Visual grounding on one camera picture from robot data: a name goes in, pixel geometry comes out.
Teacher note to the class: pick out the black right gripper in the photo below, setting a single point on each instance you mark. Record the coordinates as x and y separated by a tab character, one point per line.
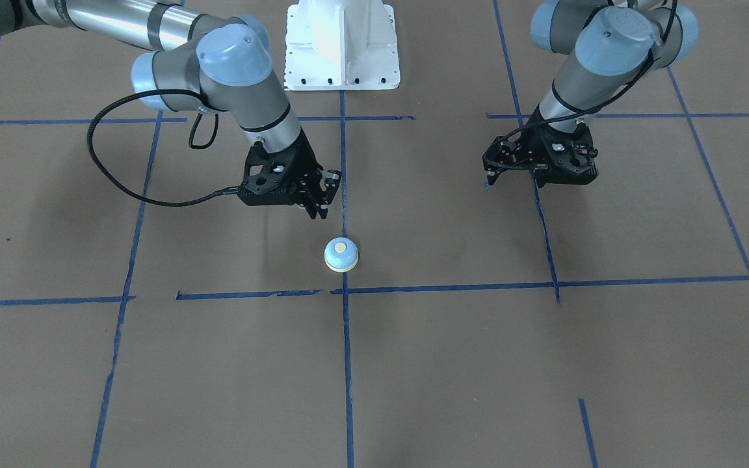
307	166

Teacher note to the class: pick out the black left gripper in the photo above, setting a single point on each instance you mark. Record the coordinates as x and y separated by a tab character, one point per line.
523	151

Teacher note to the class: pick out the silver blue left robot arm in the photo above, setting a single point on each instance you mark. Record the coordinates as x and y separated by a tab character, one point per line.
609	47

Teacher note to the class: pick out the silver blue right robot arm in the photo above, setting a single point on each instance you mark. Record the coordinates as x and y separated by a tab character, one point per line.
198	62

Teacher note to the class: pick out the white camera stand pillar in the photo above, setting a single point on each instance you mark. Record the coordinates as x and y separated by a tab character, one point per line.
341	45

